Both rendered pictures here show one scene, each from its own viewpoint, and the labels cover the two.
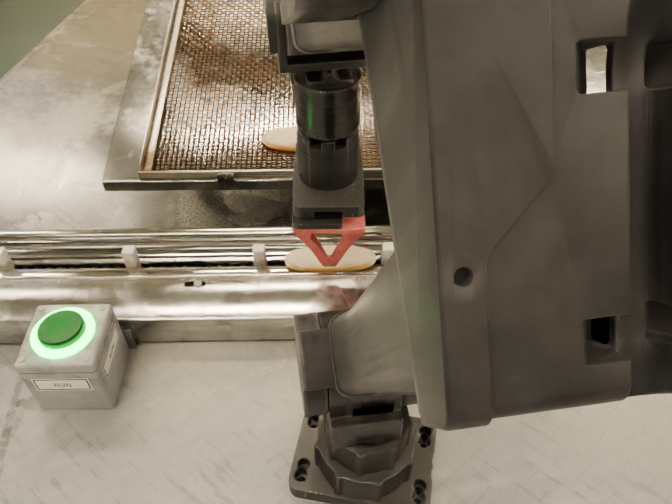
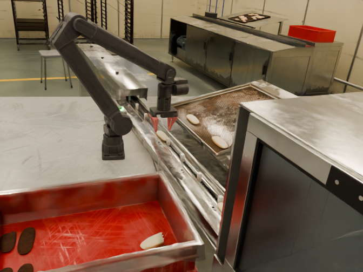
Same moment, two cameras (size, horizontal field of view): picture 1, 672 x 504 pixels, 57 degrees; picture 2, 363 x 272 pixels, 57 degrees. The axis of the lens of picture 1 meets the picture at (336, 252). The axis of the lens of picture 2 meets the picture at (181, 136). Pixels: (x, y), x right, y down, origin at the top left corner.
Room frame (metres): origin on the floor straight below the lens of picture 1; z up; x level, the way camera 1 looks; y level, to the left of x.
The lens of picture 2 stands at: (0.00, -1.18, 1.46)
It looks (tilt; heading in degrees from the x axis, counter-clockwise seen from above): 25 degrees down; 65
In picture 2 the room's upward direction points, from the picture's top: 5 degrees clockwise
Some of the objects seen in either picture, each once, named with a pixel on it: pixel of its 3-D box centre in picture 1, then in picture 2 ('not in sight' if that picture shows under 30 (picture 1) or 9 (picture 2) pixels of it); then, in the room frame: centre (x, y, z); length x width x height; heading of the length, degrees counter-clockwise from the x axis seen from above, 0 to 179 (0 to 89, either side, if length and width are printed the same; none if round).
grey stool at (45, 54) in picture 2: not in sight; (54, 69); (0.28, 3.59, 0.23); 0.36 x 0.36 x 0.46; 6
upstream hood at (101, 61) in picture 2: not in sight; (105, 65); (0.45, 1.08, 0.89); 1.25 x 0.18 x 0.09; 91
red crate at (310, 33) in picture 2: not in sight; (311, 33); (3.48, 2.36, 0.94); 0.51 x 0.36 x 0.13; 95
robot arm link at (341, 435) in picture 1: (357, 368); (117, 123); (0.27, -0.02, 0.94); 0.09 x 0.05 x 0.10; 9
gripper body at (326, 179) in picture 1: (328, 155); (163, 104); (0.47, 0.01, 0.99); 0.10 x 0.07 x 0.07; 1
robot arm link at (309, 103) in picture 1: (326, 94); (166, 90); (0.47, 0.01, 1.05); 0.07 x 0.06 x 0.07; 9
